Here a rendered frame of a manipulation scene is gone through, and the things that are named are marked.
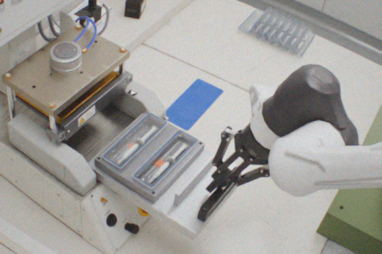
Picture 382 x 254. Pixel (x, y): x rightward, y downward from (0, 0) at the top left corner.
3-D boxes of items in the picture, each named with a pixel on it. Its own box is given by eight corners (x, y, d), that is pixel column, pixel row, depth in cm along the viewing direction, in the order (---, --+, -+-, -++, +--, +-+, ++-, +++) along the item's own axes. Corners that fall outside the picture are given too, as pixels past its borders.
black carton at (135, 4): (123, 16, 194) (125, 1, 190) (130, 4, 201) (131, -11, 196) (139, 19, 194) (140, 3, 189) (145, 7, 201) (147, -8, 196)
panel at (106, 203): (114, 252, 128) (88, 195, 119) (181, 181, 148) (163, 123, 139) (121, 254, 127) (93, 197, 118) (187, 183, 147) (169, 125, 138)
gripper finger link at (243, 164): (259, 143, 105) (264, 147, 105) (232, 169, 114) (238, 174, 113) (249, 155, 103) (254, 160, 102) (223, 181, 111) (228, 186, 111)
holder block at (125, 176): (94, 165, 120) (94, 158, 118) (146, 117, 133) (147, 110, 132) (153, 203, 115) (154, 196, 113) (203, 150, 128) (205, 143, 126)
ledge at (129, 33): (18, 60, 176) (17, 50, 173) (149, -33, 233) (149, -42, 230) (82, 95, 168) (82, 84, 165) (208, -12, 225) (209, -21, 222)
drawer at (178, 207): (86, 175, 123) (85, 152, 117) (142, 123, 137) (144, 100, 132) (193, 242, 113) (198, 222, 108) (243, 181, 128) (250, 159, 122)
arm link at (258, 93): (291, 148, 92) (275, 162, 96) (317, 109, 101) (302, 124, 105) (237, 99, 93) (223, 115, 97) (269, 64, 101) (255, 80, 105)
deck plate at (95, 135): (-41, 109, 133) (-41, 106, 132) (43, 48, 156) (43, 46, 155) (81, 202, 118) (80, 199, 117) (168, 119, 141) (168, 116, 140)
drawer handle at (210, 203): (196, 218, 114) (199, 207, 111) (232, 175, 124) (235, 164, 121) (204, 222, 113) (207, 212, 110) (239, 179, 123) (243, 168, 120)
